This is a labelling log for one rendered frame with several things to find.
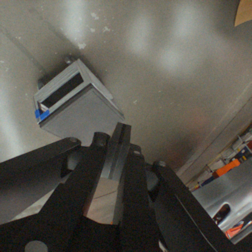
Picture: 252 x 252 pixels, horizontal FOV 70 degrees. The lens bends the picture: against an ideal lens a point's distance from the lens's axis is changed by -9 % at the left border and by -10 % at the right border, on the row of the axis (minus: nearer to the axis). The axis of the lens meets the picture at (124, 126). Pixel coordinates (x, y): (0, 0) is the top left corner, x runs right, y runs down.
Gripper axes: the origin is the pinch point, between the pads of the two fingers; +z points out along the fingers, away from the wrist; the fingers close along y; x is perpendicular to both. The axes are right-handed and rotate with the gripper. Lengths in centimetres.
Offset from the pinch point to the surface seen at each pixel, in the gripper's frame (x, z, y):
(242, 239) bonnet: -175, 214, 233
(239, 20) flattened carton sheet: 82, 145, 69
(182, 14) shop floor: 58, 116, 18
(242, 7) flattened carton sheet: 89, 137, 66
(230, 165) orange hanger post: -99, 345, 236
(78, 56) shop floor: 12, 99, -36
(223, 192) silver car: -82, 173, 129
